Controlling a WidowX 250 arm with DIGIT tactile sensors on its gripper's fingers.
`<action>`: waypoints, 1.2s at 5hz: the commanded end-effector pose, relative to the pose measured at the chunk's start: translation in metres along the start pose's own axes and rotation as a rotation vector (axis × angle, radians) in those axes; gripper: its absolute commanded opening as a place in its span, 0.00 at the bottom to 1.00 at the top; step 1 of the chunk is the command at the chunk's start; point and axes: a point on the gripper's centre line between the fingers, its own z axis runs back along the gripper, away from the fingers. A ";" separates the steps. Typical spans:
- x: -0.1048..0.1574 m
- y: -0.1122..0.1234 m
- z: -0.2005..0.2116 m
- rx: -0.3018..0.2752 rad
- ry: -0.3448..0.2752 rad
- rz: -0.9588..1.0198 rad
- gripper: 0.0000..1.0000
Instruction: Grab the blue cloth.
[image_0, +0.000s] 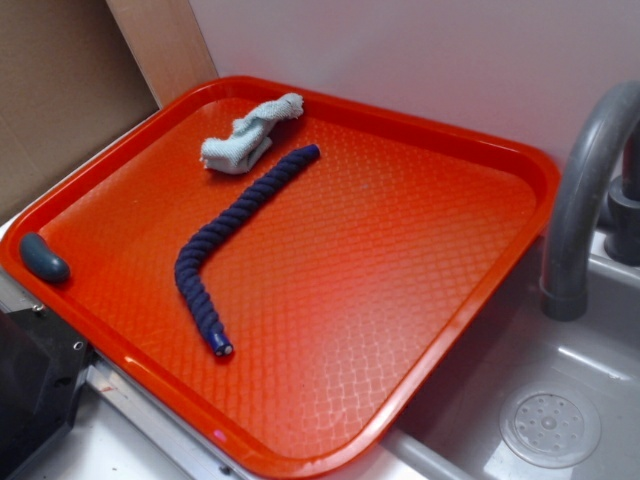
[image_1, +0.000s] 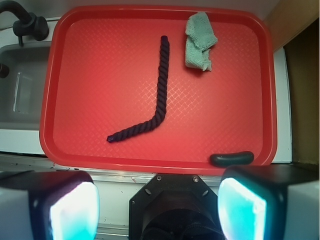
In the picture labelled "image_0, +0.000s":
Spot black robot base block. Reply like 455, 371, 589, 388
1, 305, 92, 479

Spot light blue cloth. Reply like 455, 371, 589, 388
200, 93, 304, 175

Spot orange plastic tray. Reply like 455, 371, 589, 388
1, 77, 559, 479

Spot grey toy faucet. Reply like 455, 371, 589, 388
540, 80, 639, 321

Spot grey plastic sink basin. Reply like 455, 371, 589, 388
384, 227, 640, 480

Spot small grey bean-shaped object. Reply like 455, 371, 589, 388
19, 232, 71, 284

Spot round sink drain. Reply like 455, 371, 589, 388
499, 382, 602, 469

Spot brown cardboard panel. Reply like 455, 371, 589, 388
1, 1, 157, 221

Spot dark blue twisted rope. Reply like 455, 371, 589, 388
174, 143, 321, 358

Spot dark faucet handle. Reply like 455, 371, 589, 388
604, 128, 640, 267

